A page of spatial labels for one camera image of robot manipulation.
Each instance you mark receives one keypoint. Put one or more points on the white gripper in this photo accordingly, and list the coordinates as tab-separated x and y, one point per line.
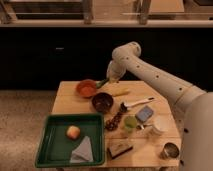
115	72

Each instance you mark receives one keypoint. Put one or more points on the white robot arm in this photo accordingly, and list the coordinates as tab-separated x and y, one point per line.
196	152

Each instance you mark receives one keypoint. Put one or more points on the dark purple bowl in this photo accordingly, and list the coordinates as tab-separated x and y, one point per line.
102	102

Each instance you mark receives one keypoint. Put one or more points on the blue sponge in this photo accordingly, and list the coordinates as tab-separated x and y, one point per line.
144	114

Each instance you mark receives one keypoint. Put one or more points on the green cup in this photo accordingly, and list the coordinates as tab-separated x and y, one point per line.
130	123

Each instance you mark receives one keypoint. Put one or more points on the dark grape bunch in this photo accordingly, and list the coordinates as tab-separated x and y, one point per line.
112	124

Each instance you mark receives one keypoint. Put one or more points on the wooden table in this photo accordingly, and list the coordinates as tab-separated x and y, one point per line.
146	146

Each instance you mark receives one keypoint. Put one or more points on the white measuring cup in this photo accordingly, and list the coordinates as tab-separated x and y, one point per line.
158	126

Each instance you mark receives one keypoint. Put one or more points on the orange yellow fruit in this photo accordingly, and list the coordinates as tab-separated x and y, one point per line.
73	132

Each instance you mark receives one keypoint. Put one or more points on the brown black block eraser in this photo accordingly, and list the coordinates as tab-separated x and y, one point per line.
119	148

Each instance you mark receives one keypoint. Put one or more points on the grey folded cloth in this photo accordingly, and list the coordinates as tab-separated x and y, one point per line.
83	153

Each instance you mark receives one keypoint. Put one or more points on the green plastic tray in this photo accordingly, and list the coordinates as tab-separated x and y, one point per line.
55	147

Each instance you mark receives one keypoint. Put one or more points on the metal cup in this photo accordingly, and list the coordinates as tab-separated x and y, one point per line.
170	151

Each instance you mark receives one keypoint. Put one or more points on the orange pot with green handle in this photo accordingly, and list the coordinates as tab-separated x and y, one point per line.
88	87

